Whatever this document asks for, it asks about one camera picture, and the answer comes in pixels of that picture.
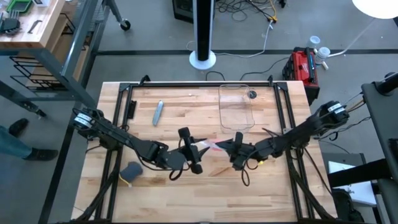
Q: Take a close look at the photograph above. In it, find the black wire rack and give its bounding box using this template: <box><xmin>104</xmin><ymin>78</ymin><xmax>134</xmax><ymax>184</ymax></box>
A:
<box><xmin>8</xmin><ymin>12</ymin><xmax>76</xmax><ymax>91</ymax></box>

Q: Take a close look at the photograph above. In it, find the white lamp cable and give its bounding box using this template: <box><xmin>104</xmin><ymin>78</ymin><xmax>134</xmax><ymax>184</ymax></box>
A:
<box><xmin>326</xmin><ymin>17</ymin><xmax>377</xmax><ymax>58</ymax></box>

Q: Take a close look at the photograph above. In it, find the black bar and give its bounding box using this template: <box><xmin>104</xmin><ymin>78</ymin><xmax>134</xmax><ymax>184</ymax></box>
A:
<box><xmin>328</xmin><ymin>157</ymin><xmax>393</xmax><ymax>188</ymax></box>

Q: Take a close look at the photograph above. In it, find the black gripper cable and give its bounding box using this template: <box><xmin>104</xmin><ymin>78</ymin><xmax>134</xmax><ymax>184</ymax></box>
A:
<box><xmin>136</xmin><ymin>155</ymin><xmax>191</xmax><ymax>181</ymax></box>
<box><xmin>241</xmin><ymin>152</ymin><xmax>266</xmax><ymax>187</ymax></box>

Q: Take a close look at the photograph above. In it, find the clear plastic bag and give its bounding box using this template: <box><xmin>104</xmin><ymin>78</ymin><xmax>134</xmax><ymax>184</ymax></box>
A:
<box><xmin>192</xmin><ymin>139</ymin><xmax>233</xmax><ymax>152</ymax></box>

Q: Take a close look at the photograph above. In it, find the green tray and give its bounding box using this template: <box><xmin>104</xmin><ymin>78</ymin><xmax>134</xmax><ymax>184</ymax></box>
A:
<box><xmin>5</xmin><ymin>0</ymin><xmax>32</xmax><ymax>14</ymax></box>

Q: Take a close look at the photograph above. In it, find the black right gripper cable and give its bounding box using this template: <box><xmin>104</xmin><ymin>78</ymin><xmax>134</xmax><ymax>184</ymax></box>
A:
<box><xmin>241</xmin><ymin>152</ymin><xmax>266</xmax><ymax>187</ymax></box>

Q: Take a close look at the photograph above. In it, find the white panel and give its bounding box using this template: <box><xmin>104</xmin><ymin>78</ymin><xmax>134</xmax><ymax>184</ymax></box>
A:
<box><xmin>328</xmin><ymin>160</ymin><xmax>377</xmax><ymax>208</ymax></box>

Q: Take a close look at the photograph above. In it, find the white plastic jar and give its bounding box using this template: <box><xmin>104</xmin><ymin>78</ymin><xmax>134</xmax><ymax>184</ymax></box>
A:
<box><xmin>308</xmin><ymin>35</ymin><xmax>321</xmax><ymax>49</ymax></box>
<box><xmin>315</xmin><ymin>46</ymin><xmax>331</xmax><ymax>65</ymax></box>

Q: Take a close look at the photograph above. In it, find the black white tower fan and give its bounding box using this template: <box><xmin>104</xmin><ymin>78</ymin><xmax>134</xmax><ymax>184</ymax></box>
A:
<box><xmin>188</xmin><ymin>0</ymin><xmax>217</xmax><ymax>70</ymax></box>

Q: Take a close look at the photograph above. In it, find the wooden workbench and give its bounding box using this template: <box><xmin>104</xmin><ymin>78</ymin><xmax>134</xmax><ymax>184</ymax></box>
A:
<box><xmin>0</xmin><ymin>0</ymin><xmax>98</xmax><ymax>118</ymax></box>

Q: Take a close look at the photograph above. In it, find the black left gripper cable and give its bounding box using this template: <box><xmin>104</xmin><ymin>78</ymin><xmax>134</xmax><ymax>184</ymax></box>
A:
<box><xmin>136</xmin><ymin>155</ymin><xmax>191</xmax><ymax>181</ymax></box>

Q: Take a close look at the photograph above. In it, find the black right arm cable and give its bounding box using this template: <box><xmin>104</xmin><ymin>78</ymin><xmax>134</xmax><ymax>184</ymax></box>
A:
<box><xmin>313</xmin><ymin>116</ymin><xmax>373</xmax><ymax>141</ymax></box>

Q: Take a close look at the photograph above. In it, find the red tool bag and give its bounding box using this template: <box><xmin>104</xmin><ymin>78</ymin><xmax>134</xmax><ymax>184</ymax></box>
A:
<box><xmin>282</xmin><ymin>46</ymin><xmax>320</xmax><ymax>106</ymax></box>

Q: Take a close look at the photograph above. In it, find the silver utility knife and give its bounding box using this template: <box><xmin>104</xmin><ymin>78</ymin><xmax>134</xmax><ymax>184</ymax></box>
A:
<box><xmin>152</xmin><ymin>99</ymin><xmax>165</xmax><ymax>126</ymax></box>

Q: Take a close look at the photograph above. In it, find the clear plastic bin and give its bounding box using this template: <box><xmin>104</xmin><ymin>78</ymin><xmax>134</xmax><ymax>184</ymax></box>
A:
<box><xmin>218</xmin><ymin>83</ymin><xmax>256</xmax><ymax>131</ymax></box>

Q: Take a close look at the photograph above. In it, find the black cylinder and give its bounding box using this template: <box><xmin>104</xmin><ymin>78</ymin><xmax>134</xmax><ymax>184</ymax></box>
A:
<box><xmin>373</xmin><ymin>72</ymin><xmax>398</xmax><ymax>96</ymax></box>

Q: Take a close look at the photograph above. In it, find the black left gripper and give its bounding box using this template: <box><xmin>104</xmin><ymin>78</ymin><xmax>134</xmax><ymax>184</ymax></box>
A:
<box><xmin>179</xmin><ymin>126</ymin><xmax>211</xmax><ymax>175</ymax></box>

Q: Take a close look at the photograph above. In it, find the black box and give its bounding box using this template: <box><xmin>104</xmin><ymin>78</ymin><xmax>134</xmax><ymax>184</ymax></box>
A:
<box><xmin>172</xmin><ymin>0</ymin><xmax>195</xmax><ymax>24</ymax></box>

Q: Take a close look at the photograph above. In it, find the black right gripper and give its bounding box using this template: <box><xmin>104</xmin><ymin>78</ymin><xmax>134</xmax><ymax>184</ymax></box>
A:
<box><xmin>215</xmin><ymin>131</ymin><xmax>274</xmax><ymax>171</ymax></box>

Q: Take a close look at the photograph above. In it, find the white lamp shade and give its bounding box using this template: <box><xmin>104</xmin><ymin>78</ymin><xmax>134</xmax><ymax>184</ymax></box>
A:
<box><xmin>351</xmin><ymin>0</ymin><xmax>398</xmax><ymax>20</ymax></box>

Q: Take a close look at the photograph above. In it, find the grey metal desk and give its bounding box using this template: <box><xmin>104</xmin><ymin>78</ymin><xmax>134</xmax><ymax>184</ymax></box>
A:
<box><xmin>360</xmin><ymin>71</ymin><xmax>398</xmax><ymax>224</ymax></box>

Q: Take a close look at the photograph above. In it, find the black floor cable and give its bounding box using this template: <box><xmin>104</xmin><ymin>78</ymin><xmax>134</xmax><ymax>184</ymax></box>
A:
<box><xmin>205</xmin><ymin>70</ymin><xmax>225</xmax><ymax>82</ymax></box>
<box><xmin>239</xmin><ymin>57</ymin><xmax>290</xmax><ymax>81</ymax></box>

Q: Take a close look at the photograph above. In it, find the black hex key set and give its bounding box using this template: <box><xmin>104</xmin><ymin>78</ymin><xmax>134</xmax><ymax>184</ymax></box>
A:
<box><xmin>0</xmin><ymin>11</ymin><xmax>21</xmax><ymax>35</ymax></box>

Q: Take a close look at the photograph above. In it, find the person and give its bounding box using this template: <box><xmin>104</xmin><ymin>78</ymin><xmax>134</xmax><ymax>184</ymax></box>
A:
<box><xmin>0</xmin><ymin>117</ymin><xmax>59</xmax><ymax>162</ymax></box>

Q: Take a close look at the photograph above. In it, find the black bag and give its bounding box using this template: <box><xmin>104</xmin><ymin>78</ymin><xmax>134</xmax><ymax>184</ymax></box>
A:
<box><xmin>331</xmin><ymin>188</ymin><xmax>365</xmax><ymax>223</ymax></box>

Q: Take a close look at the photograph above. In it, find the yellow cable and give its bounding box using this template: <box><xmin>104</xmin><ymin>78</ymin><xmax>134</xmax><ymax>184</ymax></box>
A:
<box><xmin>267</xmin><ymin>0</ymin><xmax>279</xmax><ymax>23</ymax></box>

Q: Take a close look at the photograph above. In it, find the pink bandage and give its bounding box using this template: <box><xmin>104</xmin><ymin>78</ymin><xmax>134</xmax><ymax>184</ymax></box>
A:
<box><xmin>208</xmin><ymin>139</ymin><xmax>225</xmax><ymax>152</ymax></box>

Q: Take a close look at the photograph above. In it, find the small black bracket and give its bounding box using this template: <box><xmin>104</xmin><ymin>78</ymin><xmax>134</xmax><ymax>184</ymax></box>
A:
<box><xmin>126</xmin><ymin>100</ymin><xmax>137</xmax><ymax>120</ymax></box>

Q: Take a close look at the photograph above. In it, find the black cable bundle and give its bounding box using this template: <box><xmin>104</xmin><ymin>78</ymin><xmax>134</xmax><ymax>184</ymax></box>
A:
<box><xmin>215</xmin><ymin>0</ymin><xmax>289</xmax><ymax>23</ymax></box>

